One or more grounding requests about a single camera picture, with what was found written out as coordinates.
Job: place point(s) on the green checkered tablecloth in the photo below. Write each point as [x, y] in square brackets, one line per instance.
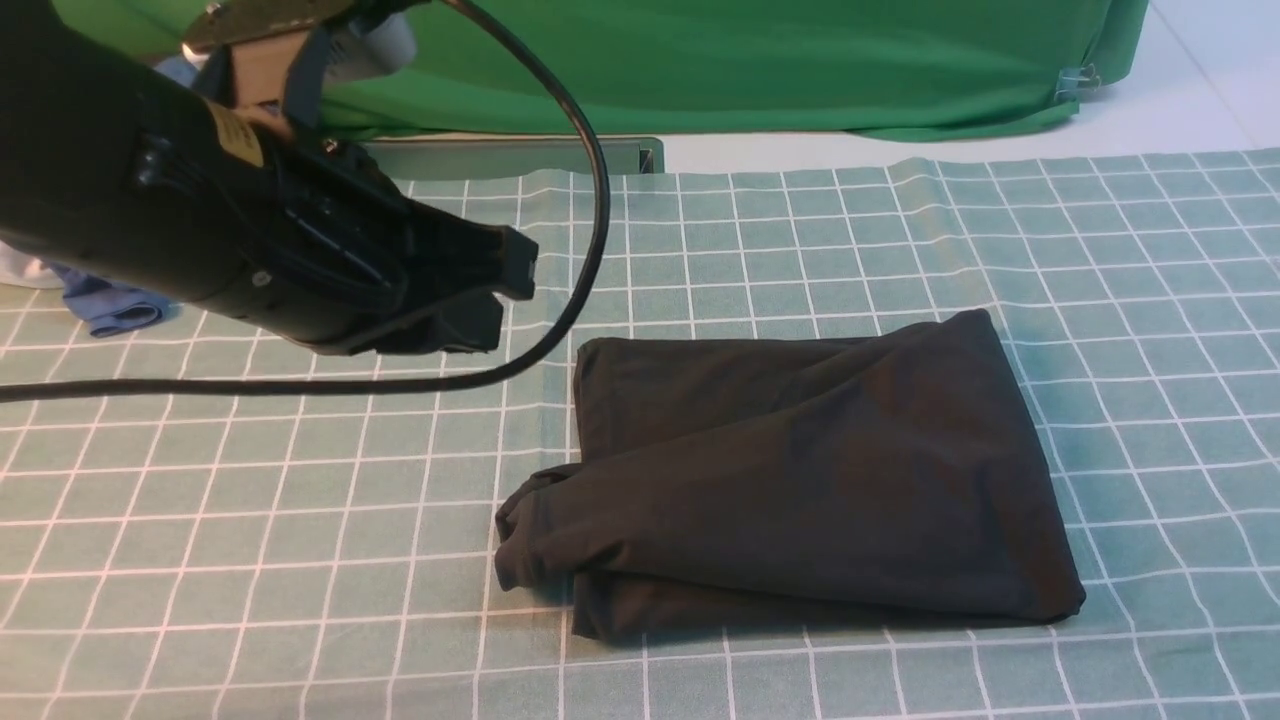
[329, 558]

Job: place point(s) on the silver binder clip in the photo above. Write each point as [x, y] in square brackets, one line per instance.
[1077, 82]

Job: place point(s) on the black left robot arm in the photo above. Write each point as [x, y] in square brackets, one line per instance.
[72, 109]

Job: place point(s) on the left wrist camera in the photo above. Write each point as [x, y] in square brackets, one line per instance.
[367, 39]

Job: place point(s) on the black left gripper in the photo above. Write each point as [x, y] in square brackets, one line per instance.
[320, 248]

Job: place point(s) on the gray metal rail bracket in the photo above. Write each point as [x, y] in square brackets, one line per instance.
[485, 159]

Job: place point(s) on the dark gray long-sleeve shirt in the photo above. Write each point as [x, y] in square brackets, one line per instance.
[767, 484]

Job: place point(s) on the blue crumpled shirt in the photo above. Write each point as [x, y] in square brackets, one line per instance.
[107, 308]

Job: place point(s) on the green backdrop cloth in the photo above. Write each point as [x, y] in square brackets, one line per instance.
[903, 71]

